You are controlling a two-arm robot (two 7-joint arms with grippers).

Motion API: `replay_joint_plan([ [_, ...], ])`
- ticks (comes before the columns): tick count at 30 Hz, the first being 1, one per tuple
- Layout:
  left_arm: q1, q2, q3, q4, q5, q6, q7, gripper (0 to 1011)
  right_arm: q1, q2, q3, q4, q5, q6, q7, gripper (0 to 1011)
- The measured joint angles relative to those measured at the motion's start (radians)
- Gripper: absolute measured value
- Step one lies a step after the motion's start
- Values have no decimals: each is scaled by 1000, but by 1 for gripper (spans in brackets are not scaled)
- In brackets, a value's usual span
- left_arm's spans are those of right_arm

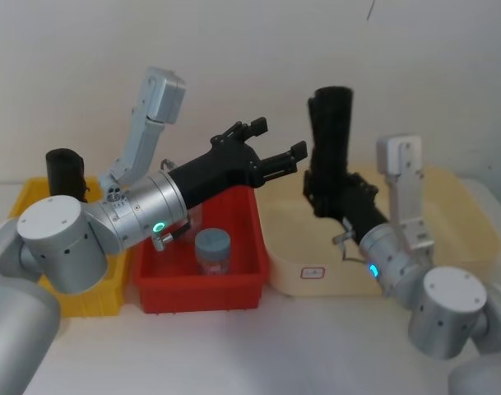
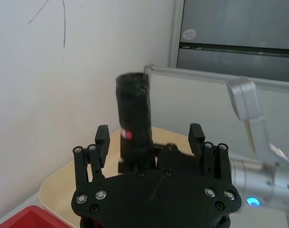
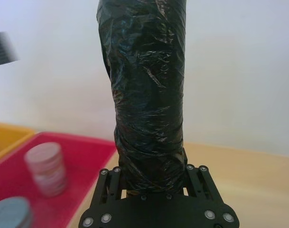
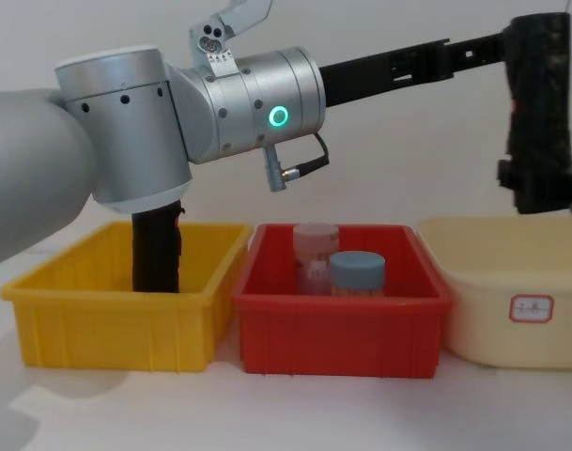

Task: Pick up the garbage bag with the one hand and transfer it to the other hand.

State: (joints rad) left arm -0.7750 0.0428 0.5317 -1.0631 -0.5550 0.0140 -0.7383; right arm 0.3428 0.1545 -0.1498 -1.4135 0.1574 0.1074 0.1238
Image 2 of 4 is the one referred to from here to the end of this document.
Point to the cream plastic tray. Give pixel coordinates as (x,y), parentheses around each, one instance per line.
(63,180)

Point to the black tool with red switch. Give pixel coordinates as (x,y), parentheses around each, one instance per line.
(134,111)

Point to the white partition panel, aluminium frame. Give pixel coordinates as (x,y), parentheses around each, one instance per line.
(182,107)

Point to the red plastic bin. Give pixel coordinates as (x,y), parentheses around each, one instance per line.
(28,217)

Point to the grey glass-door cabinet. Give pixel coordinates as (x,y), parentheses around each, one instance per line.
(229,23)

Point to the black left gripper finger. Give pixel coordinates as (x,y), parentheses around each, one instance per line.
(83,164)

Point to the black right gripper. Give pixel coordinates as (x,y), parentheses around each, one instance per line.
(175,159)

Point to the round white sticker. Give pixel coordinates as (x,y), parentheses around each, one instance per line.
(189,34)

